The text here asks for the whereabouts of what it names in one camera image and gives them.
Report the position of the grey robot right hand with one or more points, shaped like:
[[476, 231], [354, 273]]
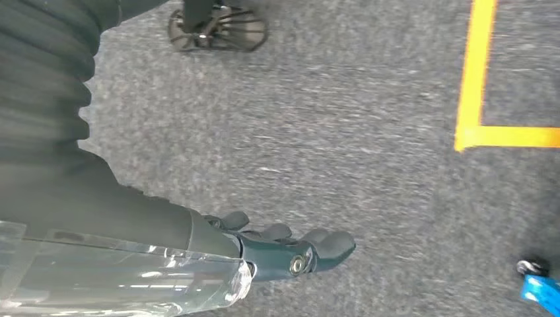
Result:
[[109, 205]]

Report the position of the blue metal shelf rack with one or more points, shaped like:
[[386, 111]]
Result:
[[540, 291]]

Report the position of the yellow floor tape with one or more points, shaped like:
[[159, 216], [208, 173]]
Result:
[[474, 65]]

